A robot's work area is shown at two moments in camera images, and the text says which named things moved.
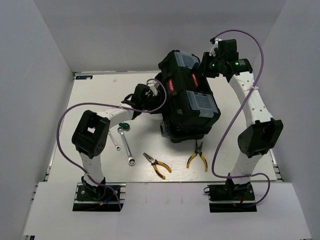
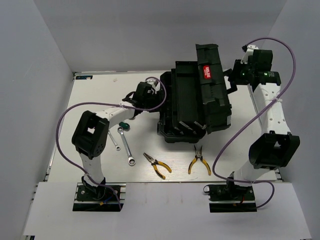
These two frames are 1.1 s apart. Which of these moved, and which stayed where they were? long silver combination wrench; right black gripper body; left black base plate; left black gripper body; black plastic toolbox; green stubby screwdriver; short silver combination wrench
Moved: black plastic toolbox; right black gripper body
Stayed: left black gripper body; short silver combination wrench; left black base plate; green stubby screwdriver; long silver combination wrench
